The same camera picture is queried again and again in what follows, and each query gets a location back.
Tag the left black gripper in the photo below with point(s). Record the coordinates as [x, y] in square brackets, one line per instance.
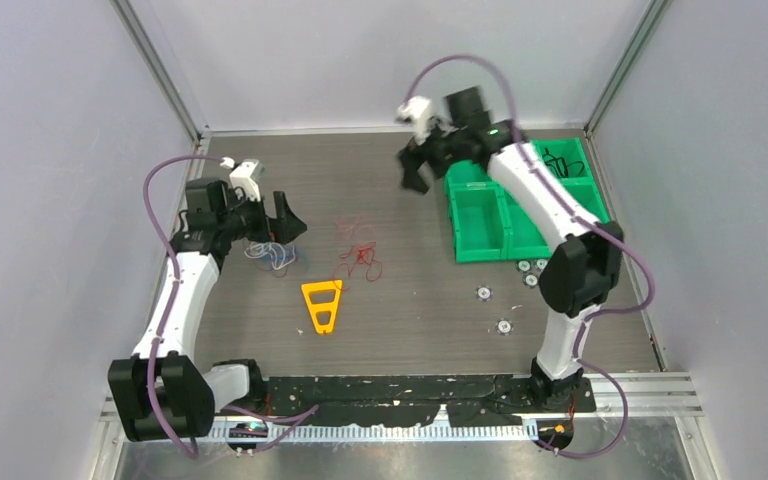
[283, 228]

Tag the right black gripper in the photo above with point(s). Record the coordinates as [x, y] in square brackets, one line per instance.
[415, 156]

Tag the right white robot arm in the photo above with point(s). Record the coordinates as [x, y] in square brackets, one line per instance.
[585, 257]

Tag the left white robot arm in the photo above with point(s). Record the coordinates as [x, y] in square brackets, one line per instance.
[159, 392]

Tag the green compartment bin tray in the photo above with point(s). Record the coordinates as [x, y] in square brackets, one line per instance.
[489, 226]

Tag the poker chip centre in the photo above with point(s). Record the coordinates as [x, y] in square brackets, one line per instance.
[484, 293]

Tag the poker chip lower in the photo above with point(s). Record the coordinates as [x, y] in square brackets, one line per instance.
[504, 327]

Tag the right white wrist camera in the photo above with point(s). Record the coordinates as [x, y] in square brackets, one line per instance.
[418, 113]

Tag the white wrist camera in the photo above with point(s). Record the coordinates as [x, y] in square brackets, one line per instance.
[418, 113]
[244, 177]

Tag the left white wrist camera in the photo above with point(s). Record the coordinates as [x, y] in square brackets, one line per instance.
[244, 177]

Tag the yellow triangular plastic frame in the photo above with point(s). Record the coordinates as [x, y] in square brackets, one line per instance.
[323, 314]

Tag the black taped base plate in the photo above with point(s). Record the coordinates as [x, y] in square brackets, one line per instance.
[406, 401]

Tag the slotted aluminium cable duct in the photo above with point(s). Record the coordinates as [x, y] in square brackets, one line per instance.
[435, 432]

